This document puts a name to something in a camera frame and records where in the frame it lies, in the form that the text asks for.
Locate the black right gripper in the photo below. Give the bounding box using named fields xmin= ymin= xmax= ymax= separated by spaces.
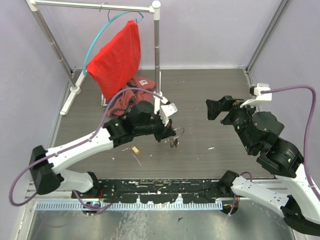
xmin=204 ymin=93 xmax=260 ymax=151

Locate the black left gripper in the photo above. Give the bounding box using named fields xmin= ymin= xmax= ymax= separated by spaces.
xmin=135 ymin=111 xmax=177 ymax=144

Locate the keyring with tagged keys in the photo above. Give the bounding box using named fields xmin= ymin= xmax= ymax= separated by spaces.
xmin=167 ymin=127 xmax=185 ymax=148

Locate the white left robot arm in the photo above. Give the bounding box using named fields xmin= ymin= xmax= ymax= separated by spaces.
xmin=30 ymin=101 xmax=178 ymax=198

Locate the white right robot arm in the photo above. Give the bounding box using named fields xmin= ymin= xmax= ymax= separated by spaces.
xmin=205 ymin=95 xmax=320 ymax=236

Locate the dark red crumpled shirt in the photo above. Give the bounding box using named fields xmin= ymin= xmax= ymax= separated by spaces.
xmin=106 ymin=75 xmax=156 ymax=118

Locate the bright red shirt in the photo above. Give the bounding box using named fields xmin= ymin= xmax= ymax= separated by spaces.
xmin=87 ymin=20 xmax=141 ymax=101

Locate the silver white clothes rack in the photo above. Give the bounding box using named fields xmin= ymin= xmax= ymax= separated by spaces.
xmin=26 ymin=0 xmax=163 ymax=115

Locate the teal clothes hanger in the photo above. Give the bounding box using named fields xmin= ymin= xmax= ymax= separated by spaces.
xmin=81 ymin=11 xmax=134 ymax=76

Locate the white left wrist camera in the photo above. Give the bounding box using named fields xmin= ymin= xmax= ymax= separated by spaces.
xmin=159 ymin=96 xmax=178 ymax=126

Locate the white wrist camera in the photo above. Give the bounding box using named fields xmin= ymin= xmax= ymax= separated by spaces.
xmin=159 ymin=96 xmax=178 ymax=126
xmin=240 ymin=83 xmax=272 ymax=108

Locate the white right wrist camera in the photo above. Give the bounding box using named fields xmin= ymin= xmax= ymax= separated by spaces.
xmin=240 ymin=83 xmax=272 ymax=108

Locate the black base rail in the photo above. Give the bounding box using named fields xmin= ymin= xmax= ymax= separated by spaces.
xmin=78 ymin=178 xmax=234 ymax=204

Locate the grey slotted cable duct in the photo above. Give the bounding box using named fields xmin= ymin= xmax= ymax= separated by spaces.
xmin=34 ymin=200 xmax=223 ymax=211

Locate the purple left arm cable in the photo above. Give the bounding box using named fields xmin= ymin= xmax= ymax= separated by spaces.
xmin=8 ymin=87 xmax=168 ymax=207

